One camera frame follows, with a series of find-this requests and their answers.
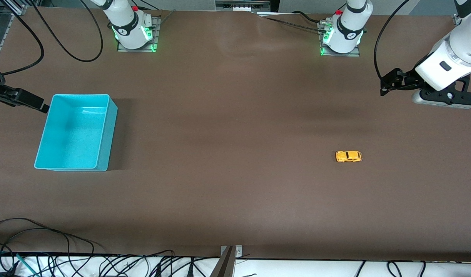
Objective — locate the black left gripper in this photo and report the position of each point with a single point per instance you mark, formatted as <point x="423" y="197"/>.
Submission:
<point x="406" y="80"/>

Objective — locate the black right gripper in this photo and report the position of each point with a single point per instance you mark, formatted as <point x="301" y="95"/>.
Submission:
<point x="7" y="94"/>

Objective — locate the yellow beetle toy car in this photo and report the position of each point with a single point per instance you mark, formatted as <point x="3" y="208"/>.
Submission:
<point x="349" y="156"/>

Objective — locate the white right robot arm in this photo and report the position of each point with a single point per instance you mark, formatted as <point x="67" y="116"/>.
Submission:
<point x="127" y="27"/>

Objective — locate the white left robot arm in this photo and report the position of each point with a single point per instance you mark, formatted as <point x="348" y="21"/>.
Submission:
<point x="347" y="34"/>

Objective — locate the teal plastic bin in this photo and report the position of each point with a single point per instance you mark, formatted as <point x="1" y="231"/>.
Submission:
<point x="74" y="134"/>

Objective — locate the grey power strip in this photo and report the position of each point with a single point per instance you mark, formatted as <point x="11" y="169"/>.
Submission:
<point x="243" y="4"/>

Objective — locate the black power plug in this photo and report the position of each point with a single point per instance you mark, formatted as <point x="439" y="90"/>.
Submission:
<point x="157" y="271"/>
<point x="190" y="271"/>

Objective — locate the silver mounting plate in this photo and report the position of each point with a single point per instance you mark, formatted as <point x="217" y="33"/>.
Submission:
<point x="238" y="252"/>

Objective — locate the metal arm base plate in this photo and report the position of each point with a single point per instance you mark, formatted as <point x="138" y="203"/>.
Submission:
<point x="354" y="54"/>
<point x="122" y="49"/>

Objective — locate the black left camera mount bracket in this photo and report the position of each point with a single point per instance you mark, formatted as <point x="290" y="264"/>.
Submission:
<point x="451" y="94"/>

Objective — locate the aluminium frame profile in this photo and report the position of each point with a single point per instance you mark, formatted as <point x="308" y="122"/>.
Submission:
<point x="16" y="7"/>

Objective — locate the dark grey tapered post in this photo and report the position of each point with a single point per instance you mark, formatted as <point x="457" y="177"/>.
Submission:
<point x="224" y="267"/>

